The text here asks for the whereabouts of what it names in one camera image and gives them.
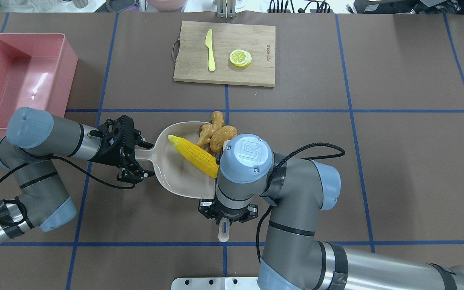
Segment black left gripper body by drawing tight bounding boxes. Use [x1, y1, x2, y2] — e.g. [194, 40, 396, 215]
[88, 115, 141, 166]

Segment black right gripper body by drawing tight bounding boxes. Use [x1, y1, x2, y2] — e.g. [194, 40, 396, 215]
[198, 199, 258, 224]

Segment beige plastic dustpan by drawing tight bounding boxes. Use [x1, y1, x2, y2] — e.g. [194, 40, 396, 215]
[135, 121, 215, 199]

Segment yellow toy corn cob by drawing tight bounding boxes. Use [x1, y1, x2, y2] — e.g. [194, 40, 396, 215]
[168, 135, 219, 178]

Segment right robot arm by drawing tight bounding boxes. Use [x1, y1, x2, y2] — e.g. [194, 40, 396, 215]
[210, 134, 464, 290]

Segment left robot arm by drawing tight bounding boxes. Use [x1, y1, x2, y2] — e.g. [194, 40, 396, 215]
[0, 107, 155, 244]

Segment pink plastic bin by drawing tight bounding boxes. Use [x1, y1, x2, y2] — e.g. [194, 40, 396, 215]
[0, 33, 79, 139]

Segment bamboo cutting board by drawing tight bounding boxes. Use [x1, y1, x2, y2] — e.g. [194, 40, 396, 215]
[173, 21, 276, 87]

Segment yellow plastic knife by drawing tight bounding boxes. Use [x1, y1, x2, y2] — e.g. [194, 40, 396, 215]
[205, 28, 216, 72]

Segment yellow lemon slices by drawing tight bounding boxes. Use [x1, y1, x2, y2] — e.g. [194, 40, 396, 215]
[229, 49, 253, 67]

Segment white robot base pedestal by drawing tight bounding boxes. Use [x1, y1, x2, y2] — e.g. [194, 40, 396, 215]
[171, 277, 260, 290]

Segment aluminium frame post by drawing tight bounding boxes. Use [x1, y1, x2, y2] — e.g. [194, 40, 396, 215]
[213, 0, 237, 19]

